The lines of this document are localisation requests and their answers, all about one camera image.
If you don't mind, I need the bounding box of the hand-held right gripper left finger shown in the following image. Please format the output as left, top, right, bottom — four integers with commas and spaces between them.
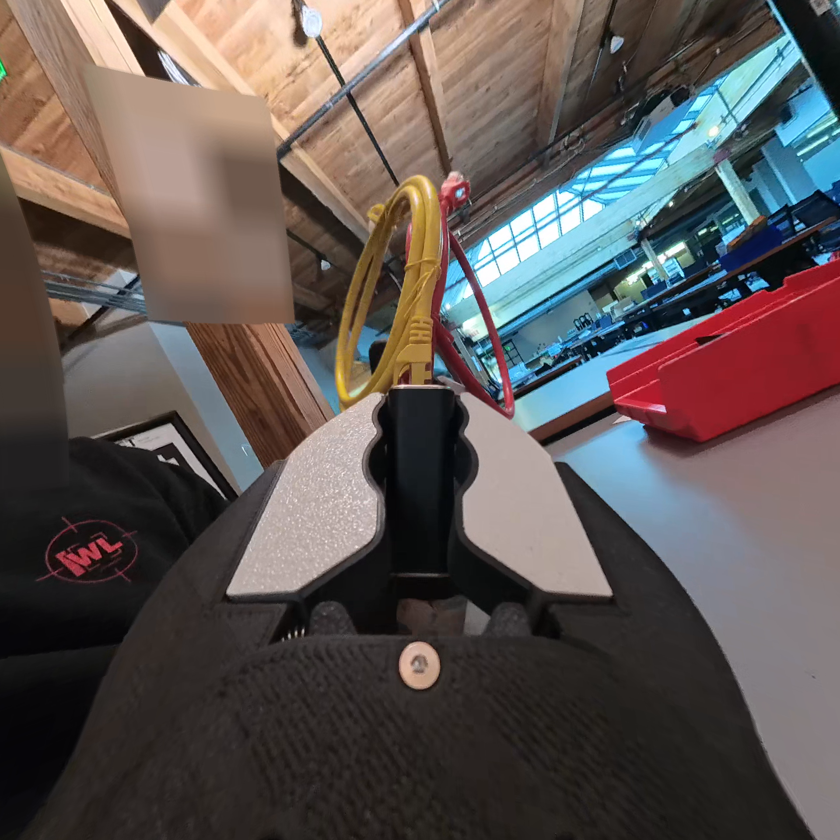
225, 392, 393, 611

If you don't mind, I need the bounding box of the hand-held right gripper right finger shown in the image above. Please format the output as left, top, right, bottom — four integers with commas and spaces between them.
450, 394, 614, 611

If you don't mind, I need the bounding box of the black port adapter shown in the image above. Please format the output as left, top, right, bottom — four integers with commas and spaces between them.
382, 386, 462, 583

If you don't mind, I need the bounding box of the red ethernet cable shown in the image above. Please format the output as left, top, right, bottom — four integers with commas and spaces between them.
403, 172, 517, 420

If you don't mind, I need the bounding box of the yellow ethernet cable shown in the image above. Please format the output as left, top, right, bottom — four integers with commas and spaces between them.
335, 175, 443, 409

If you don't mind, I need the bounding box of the person's left hand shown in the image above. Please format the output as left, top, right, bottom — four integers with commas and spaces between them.
397, 595, 467, 635

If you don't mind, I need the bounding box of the white desk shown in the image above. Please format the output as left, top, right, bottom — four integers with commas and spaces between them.
512, 315, 718, 442

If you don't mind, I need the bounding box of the person's black sweatshirt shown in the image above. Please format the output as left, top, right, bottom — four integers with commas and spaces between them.
0, 436, 232, 840

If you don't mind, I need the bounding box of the red plastic bin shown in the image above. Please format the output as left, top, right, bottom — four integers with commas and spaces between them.
607, 259, 840, 443

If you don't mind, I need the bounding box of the blue storage bin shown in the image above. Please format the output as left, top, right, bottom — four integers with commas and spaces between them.
718, 243, 783, 271

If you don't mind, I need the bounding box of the wood-top office desk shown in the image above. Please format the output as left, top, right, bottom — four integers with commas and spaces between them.
717, 217, 840, 291

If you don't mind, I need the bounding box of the black pole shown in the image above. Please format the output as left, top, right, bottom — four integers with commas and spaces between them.
764, 0, 840, 117

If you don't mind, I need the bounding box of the wooden post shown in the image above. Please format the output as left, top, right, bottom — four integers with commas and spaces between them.
187, 322, 337, 468

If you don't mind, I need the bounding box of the black framed wall sign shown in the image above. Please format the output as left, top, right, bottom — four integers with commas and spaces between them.
95, 411, 240, 501

